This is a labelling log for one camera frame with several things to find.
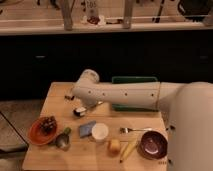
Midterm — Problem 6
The white dish brush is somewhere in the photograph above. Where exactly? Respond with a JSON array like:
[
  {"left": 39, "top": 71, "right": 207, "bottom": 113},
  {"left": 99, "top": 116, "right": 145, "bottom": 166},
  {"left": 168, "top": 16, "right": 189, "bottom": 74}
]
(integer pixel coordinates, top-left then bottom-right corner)
[{"left": 73, "top": 102, "right": 101, "bottom": 117}]

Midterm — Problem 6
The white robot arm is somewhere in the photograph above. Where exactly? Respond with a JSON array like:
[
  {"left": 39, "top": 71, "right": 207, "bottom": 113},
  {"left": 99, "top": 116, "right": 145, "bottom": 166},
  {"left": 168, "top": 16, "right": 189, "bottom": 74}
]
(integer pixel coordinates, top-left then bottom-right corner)
[{"left": 72, "top": 69, "right": 213, "bottom": 171}]

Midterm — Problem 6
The white round cup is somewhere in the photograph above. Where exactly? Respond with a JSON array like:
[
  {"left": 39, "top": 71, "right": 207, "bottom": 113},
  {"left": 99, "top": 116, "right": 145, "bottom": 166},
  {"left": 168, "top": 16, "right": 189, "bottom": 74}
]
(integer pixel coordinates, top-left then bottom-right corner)
[{"left": 92, "top": 123, "right": 109, "bottom": 142}]

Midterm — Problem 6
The metal cup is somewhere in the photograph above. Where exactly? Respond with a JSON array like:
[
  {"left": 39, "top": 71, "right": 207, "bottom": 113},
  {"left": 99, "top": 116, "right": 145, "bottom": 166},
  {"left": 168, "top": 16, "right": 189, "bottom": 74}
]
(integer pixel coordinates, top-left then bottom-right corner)
[{"left": 55, "top": 134, "right": 70, "bottom": 150}]

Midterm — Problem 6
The green plastic tray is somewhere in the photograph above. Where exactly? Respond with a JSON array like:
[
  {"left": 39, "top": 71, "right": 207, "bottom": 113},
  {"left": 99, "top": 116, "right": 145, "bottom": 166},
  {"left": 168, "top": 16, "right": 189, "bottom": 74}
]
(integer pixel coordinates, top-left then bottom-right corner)
[{"left": 111, "top": 76, "right": 158, "bottom": 112}]

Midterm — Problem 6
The dark brown small tool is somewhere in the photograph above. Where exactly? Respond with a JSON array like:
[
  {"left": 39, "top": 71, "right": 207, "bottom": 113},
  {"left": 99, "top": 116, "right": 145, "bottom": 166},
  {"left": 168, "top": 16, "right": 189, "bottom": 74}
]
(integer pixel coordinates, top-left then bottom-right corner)
[{"left": 64, "top": 95, "right": 75, "bottom": 100}]

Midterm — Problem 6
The silver fork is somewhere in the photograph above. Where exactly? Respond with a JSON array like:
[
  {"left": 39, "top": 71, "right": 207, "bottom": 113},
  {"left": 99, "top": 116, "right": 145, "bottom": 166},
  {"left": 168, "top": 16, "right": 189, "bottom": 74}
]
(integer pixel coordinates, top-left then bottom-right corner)
[{"left": 119, "top": 127, "right": 152, "bottom": 134}]

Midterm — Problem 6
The blue sponge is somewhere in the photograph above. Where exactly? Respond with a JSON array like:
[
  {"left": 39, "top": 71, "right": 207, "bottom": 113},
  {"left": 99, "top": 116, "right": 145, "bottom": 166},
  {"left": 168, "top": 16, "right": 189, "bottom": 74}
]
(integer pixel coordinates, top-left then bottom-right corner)
[{"left": 79, "top": 121, "right": 96, "bottom": 138}]

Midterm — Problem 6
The green vegetable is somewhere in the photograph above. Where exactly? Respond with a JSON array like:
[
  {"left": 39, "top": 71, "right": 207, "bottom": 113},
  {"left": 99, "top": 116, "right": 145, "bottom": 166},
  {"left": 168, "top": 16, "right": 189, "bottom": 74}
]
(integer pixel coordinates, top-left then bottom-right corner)
[{"left": 48, "top": 126, "right": 72, "bottom": 147}]

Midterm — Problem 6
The yellow apple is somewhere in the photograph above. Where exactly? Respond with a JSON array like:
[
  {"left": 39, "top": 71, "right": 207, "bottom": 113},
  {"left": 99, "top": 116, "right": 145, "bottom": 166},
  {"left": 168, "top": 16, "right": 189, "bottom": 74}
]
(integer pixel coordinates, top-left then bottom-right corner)
[{"left": 108, "top": 139, "right": 121, "bottom": 154}]

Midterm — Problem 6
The yellow banana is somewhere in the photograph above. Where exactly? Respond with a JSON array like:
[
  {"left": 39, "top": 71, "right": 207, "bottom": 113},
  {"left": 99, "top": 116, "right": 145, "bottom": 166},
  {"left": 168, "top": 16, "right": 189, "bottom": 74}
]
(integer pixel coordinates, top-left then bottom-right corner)
[{"left": 120, "top": 140, "right": 137, "bottom": 162}]

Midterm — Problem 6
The dark grapes bunch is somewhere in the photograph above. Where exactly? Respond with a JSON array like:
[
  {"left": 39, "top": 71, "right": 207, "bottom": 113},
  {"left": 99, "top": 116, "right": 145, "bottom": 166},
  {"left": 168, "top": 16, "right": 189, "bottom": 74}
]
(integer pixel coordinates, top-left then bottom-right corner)
[{"left": 40, "top": 116, "right": 56, "bottom": 134}]

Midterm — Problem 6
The dark purple bowl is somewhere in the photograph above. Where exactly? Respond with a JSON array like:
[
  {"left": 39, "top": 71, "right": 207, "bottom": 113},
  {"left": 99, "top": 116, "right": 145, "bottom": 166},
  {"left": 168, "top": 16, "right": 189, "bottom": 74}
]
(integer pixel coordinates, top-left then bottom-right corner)
[{"left": 138, "top": 131, "right": 168, "bottom": 160}]

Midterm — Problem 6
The orange bowl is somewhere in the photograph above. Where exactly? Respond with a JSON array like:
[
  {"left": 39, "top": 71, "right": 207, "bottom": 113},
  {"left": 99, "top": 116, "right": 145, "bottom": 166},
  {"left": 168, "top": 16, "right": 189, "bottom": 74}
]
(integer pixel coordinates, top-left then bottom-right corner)
[{"left": 28, "top": 117, "right": 58, "bottom": 145}]

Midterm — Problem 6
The wooden post right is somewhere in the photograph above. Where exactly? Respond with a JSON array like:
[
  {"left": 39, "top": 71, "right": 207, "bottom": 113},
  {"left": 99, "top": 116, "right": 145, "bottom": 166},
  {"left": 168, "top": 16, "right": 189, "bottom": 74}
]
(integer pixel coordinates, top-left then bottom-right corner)
[{"left": 123, "top": 0, "right": 133, "bottom": 29}]

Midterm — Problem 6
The wooden post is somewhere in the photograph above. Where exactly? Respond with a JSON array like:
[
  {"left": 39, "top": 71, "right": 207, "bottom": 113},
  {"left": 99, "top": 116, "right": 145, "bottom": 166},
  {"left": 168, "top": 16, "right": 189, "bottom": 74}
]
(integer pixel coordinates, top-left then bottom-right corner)
[
  {"left": 123, "top": 0, "right": 133, "bottom": 29},
  {"left": 60, "top": 0, "right": 72, "bottom": 30}
]

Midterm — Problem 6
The wooden post left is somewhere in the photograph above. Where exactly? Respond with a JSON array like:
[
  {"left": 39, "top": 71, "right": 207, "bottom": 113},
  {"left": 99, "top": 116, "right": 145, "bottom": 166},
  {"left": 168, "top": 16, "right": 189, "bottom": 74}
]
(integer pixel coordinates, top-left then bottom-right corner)
[{"left": 60, "top": 0, "right": 72, "bottom": 30}]

